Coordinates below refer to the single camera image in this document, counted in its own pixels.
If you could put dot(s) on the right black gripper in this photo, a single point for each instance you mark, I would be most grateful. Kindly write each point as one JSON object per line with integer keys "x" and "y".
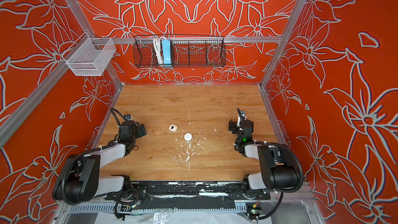
{"x": 233, "y": 125}

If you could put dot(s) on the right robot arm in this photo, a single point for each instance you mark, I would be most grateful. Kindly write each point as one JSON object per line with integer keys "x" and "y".
{"x": 280, "y": 169}

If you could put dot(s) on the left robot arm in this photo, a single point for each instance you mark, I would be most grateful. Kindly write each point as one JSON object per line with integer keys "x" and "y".
{"x": 80, "y": 180}

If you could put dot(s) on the white earbud charging case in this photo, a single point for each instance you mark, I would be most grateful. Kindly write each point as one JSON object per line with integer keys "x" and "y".
{"x": 173, "y": 127}

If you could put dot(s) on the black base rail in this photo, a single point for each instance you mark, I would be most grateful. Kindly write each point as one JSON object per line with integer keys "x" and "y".
{"x": 188, "y": 195}

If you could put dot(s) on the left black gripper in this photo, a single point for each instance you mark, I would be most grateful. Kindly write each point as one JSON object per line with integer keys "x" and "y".
{"x": 141, "y": 130}

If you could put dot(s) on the small green circuit board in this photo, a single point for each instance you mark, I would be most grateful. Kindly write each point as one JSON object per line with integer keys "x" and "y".
{"x": 255, "y": 211}

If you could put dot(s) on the clear plastic wall bin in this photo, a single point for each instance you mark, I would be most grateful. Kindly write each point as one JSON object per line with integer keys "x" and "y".
{"x": 89, "y": 56}

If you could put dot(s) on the black wire wall basket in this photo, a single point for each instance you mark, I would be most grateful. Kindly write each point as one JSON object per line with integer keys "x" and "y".
{"x": 186, "y": 51}

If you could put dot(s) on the blue box in basket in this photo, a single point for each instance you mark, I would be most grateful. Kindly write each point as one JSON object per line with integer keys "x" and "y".
{"x": 166, "y": 48}

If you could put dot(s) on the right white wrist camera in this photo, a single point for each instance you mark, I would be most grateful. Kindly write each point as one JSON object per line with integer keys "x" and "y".
{"x": 241, "y": 118}

